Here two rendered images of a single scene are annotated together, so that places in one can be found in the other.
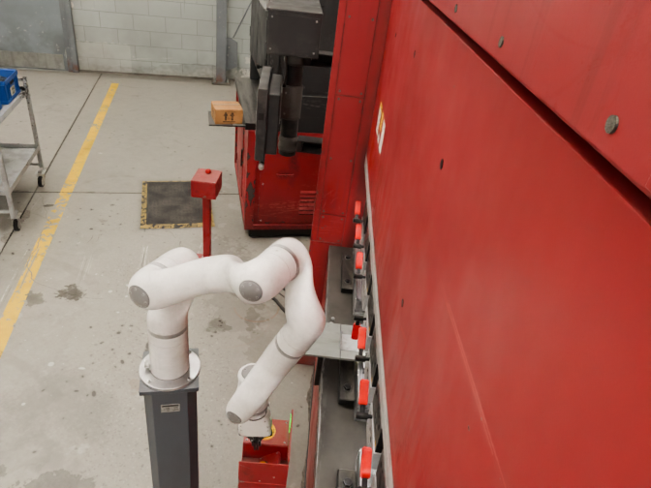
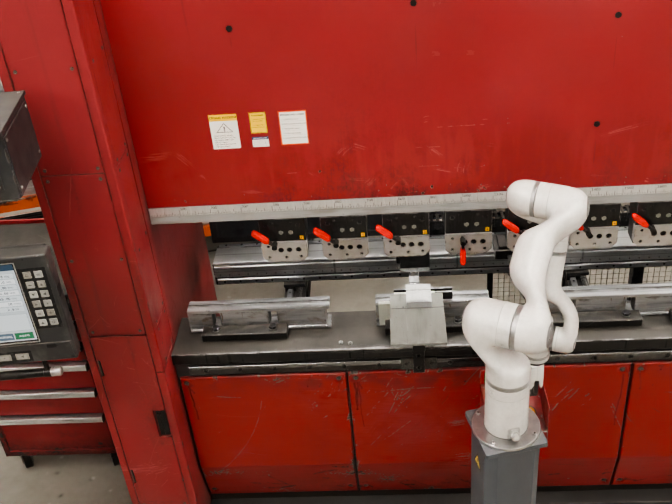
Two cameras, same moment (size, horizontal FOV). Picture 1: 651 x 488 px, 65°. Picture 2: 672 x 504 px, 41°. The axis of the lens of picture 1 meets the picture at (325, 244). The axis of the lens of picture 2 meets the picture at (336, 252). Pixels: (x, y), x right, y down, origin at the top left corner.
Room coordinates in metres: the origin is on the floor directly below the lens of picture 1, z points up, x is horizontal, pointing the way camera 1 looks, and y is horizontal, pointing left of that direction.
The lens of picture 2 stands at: (1.38, 2.26, 2.85)
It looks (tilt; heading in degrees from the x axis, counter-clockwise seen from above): 34 degrees down; 277
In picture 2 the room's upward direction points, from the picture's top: 5 degrees counter-clockwise
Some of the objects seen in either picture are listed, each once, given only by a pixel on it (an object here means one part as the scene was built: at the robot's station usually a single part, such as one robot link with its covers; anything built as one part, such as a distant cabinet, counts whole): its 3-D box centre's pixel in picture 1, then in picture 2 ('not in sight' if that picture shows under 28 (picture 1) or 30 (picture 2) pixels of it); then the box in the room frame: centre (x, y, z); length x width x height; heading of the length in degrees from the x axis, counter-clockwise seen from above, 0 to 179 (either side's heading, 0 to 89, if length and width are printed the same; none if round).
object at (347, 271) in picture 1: (347, 272); (245, 332); (2.02, -0.12, 0.89); 0.30 x 0.05 x 0.03; 2
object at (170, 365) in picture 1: (169, 348); (506, 402); (1.17, 0.44, 1.09); 0.19 x 0.19 x 0.18
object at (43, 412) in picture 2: not in sight; (57, 350); (2.93, -0.50, 0.50); 0.50 x 0.50 x 1.00; 2
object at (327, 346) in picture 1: (325, 339); (417, 318); (1.41, -0.05, 1.00); 0.26 x 0.18 x 0.01; 92
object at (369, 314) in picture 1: (381, 320); (467, 225); (1.24, -0.20, 1.26); 0.15 x 0.09 x 0.17; 2
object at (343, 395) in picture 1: (346, 371); (428, 325); (1.38, -0.14, 0.89); 0.30 x 0.05 x 0.03; 2
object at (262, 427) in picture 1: (255, 419); (534, 366); (1.05, 0.14, 0.95); 0.10 x 0.07 x 0.11; 94
